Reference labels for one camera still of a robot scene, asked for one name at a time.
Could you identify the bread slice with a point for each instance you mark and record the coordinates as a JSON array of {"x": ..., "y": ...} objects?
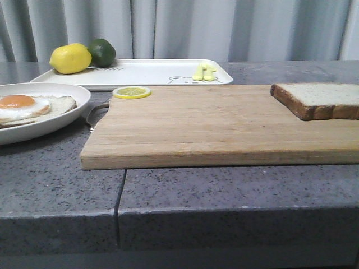
[
  {"x": 58, "y": 106},
  {"x": 318, "y": 101}
]

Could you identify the white round plate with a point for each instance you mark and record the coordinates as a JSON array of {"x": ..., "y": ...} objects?
[{"x": 33, "y": 130}]

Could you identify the fried egg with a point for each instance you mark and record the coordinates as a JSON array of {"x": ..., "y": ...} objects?
[{"x": 18, "y": 107}]

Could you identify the white rectangular tray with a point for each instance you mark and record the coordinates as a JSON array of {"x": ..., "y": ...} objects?
[{"x": 139, "y": 72}]

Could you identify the wooden cutting board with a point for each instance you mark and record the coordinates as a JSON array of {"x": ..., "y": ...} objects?
[{"x": 218, "y": 125}]

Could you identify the yellow plastic fork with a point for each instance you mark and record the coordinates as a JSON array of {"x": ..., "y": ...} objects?
[{"x": 199, "y": 73}]

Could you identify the lemon slice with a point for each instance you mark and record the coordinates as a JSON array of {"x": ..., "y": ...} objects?
[{"x": 131, "y": 92}]

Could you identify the yellow plastic knife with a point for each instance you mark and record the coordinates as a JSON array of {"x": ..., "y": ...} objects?
[{"x": 208, "y": 72}]

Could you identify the green lime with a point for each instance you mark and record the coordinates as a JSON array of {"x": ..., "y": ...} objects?
[{"x": 102, "y": 52}]

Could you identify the yellow lemon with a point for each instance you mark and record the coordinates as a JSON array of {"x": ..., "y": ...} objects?
[{"x": 69, "y": 59}]

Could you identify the grey curtain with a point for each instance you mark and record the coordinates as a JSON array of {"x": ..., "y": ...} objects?
[{"x": 219, "y": 30}]

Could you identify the metal cutting board handle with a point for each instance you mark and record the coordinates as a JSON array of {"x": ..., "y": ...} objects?
[{"x": 93, "y": 117}]

